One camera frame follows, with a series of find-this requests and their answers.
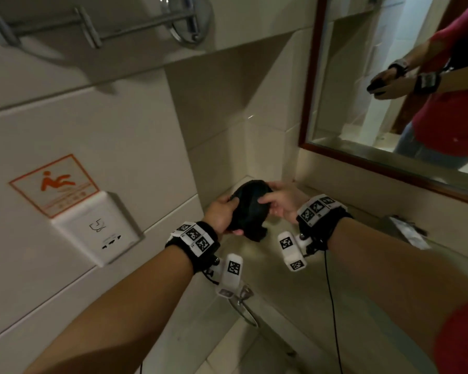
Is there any person's right hand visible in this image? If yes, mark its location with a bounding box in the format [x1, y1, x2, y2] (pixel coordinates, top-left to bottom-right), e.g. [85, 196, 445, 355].
[257, 181, 310, 225]

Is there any person's left hand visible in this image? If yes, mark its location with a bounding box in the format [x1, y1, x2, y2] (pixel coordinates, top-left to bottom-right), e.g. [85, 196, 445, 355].
[202, 195, 245, 236]

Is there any black fabric pouch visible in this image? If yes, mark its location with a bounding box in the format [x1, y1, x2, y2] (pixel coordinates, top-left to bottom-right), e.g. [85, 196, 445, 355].
[228, 180, 275, 243]

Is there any person's right forearm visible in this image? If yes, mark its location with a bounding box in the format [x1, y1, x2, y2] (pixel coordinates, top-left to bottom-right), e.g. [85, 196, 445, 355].
[328, 217, 468, 374]

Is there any person's left forearm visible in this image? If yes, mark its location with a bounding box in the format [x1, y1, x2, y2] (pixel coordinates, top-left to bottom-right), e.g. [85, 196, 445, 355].
[23, 245, 196, 374]

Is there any right wrist marker band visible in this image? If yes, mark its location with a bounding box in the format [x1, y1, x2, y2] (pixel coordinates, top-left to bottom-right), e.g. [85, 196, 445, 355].
[296, 194, 354, 254]

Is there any wrist marker band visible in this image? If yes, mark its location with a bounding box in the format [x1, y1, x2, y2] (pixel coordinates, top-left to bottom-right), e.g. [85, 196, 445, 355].
[296, 194, 354, 254]
[165, 221, 221, 274]

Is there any left wrist marker band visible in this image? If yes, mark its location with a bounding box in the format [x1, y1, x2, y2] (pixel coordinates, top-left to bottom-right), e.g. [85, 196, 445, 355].
[165, 221, 221, 274]

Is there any chrome faucet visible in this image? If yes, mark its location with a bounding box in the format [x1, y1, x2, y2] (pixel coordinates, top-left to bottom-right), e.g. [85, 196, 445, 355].
[228, 284, 260, 328]

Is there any clear plastic-wrapped packet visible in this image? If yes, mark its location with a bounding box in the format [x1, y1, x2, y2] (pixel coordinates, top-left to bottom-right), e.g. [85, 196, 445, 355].
[385, 215, 432, 250]

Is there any orange slip warning sign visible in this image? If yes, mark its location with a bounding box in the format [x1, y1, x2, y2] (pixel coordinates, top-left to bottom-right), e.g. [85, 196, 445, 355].
[9, 153, 100, 219]

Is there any chrome towel rack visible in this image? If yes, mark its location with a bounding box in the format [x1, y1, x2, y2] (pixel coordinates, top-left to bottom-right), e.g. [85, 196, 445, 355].
[0, 0, 215, 50]

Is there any red shirt sleeve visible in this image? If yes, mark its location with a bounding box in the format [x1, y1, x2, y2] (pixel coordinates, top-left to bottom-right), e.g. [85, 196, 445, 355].
[433, 298, 468, 374]

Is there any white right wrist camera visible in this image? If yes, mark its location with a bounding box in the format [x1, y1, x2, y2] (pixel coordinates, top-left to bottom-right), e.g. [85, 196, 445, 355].
[277, 231, 311, 272]

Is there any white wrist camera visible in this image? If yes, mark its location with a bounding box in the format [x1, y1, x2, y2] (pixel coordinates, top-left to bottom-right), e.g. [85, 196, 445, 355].
[277, 231, 311, 272]
[217, 253, 244, 299]

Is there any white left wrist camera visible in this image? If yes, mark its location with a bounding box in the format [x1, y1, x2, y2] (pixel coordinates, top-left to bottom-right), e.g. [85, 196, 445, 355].
[217, 253, 244, 299]

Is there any black thin cable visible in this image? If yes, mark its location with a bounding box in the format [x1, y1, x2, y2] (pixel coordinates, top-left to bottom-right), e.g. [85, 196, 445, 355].
[323, 248, 344, 374]

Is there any white wall socket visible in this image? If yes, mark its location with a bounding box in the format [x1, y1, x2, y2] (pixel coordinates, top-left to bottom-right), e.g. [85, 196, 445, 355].
[51, 190, 143, 268]

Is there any wood-framed wall mirror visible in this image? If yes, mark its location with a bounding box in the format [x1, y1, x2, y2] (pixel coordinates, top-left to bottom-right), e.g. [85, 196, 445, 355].
[298, 0, 468, 209]

